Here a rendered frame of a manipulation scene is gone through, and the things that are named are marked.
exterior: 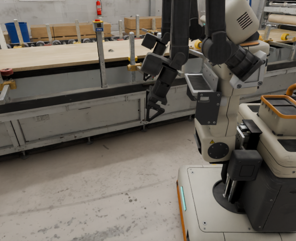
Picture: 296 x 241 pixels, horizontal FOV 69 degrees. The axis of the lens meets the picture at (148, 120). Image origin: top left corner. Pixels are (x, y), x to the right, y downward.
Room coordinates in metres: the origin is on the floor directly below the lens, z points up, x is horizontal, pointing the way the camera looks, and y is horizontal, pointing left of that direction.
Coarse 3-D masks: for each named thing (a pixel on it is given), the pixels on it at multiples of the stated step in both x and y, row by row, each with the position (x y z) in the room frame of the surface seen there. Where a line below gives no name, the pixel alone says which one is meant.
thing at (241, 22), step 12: (228, 0) 0.91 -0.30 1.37; (240, 0) 0.86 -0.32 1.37; (228, 12) 0.85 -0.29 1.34; (240, 12) 0.85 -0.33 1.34; (252, 12) 0.86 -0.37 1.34; (204, 24) 1.01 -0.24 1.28; (228, 24) 0.85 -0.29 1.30; (240, 24) 0.85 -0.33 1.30; (252, 24) 0.85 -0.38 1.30; (228, 36) 0.85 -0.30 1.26; (240, 36) 0.85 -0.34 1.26
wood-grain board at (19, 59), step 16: (272, 32) 3.45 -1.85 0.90; (288, 32) 3.45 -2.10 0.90; (16, 48) 2.34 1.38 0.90; (32, 48) 2.34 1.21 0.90; (48, 48) 2.34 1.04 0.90; (64, 48) 2.34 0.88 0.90; (80, 48) 2.34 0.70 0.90; (96, 48) 2.34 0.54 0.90; (112, 48) 2.34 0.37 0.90; (128, 48) 2.34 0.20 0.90; (144, 48) 2.34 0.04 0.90; (0, 64) 1.75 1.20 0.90; (16, 64) 1.75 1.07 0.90; (32, 64) 1.75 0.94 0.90; (48, 64) 1.75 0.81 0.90; (64, 64) 1.78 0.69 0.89; (80, 64) 1.83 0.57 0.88
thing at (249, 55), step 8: (240, 48) 0.73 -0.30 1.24; (232, 56) 0.71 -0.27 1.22; (240, 56) 0.71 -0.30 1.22; (248, 56) 0.71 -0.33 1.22; (256, 56) 0.72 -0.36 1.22; (232, 64) 0.72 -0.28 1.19; (240, 64) 0.70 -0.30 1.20; (248, 64) 0.70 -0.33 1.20; (256, 64) 0.68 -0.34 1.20; (232, 72) 0.76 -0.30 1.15; (240, 72) 0.71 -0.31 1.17; (248, 72) 0.68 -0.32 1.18
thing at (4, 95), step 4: (8, 80) 1.55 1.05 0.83; (4, 88) 1.39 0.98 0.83; (8, 88) 1.41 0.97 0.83; (4, 92) 1.32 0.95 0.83; (8, 92) 1.38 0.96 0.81; (0, 96) 1.26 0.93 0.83; (4, 96) 1.26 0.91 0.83; (0, 100) 1.20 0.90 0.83; (4, 100) 1.23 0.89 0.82; (0, 104) 1.20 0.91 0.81
